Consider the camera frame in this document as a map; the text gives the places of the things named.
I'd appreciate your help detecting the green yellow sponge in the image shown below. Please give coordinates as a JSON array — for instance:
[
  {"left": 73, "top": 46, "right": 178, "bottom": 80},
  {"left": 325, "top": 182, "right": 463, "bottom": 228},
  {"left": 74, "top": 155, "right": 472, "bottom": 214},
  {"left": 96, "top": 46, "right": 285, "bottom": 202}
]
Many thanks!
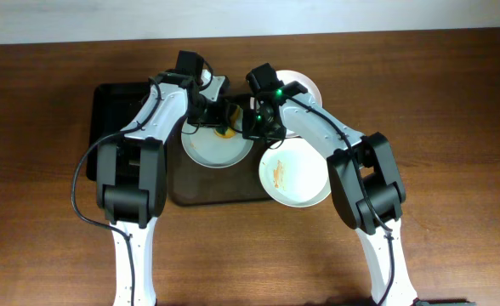
[{"left": 213, "top": 104, "right": 241, "bottom": 139}]

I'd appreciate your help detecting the grey plate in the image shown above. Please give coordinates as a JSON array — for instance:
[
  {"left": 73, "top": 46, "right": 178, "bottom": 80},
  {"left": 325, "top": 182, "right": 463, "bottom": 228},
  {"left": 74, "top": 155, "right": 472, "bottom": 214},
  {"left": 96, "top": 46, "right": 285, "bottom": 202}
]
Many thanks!
[{"left": 181, "top": 121, "right": 253, "bottom": 168}]

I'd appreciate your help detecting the white plate with sauce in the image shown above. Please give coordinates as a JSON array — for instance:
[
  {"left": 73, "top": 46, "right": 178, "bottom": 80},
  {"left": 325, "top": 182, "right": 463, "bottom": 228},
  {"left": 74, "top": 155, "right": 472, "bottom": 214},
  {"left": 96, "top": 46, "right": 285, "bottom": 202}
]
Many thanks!
[{"left": 259, "top": 138, "right": 331, "bottom": 208}]

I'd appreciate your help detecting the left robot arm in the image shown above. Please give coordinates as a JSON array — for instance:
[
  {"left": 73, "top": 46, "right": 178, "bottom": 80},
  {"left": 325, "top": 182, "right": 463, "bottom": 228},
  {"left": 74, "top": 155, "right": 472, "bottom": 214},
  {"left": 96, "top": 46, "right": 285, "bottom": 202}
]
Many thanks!
[{"left": 94, "top": 72, "right": 229, "bottom": 305}]

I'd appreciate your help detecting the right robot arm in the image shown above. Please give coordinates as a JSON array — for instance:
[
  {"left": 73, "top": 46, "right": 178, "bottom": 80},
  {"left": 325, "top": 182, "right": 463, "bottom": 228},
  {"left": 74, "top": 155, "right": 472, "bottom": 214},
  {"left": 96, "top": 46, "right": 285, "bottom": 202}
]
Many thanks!
[{"left": 243, "top": 81, "right": 418, "bottom": 306}]

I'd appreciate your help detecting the brown serving tray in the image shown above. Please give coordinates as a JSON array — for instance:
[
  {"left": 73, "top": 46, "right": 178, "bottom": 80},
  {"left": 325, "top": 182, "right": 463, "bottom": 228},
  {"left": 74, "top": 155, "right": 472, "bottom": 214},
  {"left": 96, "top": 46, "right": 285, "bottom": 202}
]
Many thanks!
[{"left": 166, "top": 119, "right": 270, "bottom": 207}]

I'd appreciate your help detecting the black tray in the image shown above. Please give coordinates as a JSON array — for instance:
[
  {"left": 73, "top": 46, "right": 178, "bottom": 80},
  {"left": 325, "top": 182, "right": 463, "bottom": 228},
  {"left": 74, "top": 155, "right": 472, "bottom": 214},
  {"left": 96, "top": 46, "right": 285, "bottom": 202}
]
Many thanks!
[{"left": 89, "top": 82, "right": 150, "bottom": 177}]

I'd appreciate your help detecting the pink plate with sauce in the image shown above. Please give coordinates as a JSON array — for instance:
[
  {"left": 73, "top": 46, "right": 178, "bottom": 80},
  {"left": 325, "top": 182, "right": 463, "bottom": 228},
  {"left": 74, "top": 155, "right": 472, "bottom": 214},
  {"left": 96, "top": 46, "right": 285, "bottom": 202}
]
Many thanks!
[{"left": 249, "top": 70, "right": 323, "bottom": 139}]

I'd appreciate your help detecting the dark object at bottom edge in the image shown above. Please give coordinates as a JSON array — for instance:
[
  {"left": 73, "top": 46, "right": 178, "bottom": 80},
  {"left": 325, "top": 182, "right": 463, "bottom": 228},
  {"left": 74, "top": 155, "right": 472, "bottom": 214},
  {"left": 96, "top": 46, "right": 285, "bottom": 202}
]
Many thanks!
[{"left": 413, "top": 300, "right": 477, "bottom": 306}]

